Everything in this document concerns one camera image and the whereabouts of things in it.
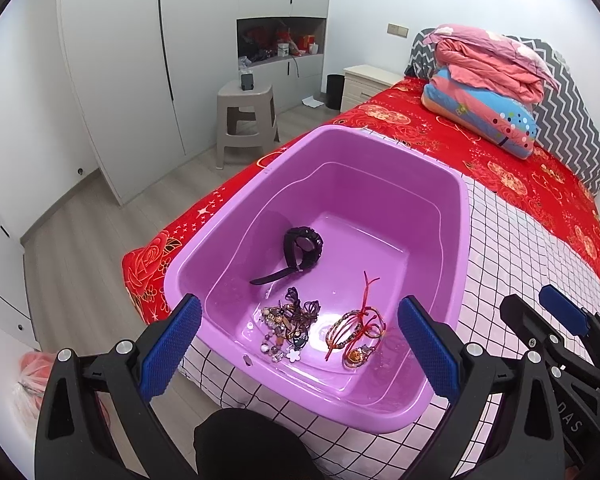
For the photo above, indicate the niche clutter pile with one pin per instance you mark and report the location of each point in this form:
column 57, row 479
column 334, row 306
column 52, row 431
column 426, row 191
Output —
column 280, row 45

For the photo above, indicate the white flower earring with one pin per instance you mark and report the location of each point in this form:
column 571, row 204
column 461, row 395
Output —
column 293, row 356

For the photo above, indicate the person's black pants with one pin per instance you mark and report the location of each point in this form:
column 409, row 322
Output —
column 250, row 445

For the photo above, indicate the black wrist watch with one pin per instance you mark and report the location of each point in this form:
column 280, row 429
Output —
column 310, row 247

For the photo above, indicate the grey chevron headboard cushion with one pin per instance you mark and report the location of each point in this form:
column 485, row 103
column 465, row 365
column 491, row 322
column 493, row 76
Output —
column 565, row 110

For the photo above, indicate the white paper sheet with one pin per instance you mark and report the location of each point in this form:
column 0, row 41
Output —
column 313, row 102

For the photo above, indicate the pink folded quilt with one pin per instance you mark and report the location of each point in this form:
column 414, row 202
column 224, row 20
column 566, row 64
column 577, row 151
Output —
column 485, row 65

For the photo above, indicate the red patterned bedsheet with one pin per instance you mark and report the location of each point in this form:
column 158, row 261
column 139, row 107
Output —
column 505, row 170

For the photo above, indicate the black trash bin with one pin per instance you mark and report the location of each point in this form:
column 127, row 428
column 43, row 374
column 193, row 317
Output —
column 335, row 92

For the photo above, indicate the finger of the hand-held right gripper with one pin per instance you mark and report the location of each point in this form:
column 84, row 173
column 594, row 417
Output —
column 562, row 307
column 522, row 320

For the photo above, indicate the grey plastic stool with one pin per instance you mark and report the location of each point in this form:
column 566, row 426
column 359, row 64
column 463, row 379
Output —
column 230, row 102

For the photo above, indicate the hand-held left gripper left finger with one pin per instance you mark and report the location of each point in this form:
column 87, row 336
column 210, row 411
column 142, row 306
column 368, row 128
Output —
column 172, row 345

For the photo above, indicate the white nightstand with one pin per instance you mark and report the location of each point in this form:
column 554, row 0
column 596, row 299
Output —
column 365, row 85

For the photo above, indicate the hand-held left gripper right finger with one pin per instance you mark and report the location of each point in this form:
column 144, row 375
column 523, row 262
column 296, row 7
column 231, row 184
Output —
column 427, row 350

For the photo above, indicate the colourful striped pillow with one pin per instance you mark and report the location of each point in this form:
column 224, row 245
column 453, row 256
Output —
column 480, row 110

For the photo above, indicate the purple plastic basin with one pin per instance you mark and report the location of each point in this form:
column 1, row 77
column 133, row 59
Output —
column 355, row 200

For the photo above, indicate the white low cabinet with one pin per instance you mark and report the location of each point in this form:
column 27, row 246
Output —
column 0, row 285

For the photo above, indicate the white wardrobe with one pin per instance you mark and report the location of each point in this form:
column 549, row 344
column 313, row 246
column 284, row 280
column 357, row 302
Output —
column 130, row 60

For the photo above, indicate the wall switch plate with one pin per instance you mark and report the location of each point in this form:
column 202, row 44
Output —
column 399, row 30

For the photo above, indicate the red plastic bag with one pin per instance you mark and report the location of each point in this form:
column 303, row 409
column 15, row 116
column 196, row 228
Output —
column 35, row 370

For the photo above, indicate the black phone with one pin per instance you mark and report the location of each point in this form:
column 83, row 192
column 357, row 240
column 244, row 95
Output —
column 247, row 82

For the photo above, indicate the pink checked bed cloth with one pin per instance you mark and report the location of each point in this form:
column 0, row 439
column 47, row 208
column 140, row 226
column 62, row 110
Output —
column 505, row 260

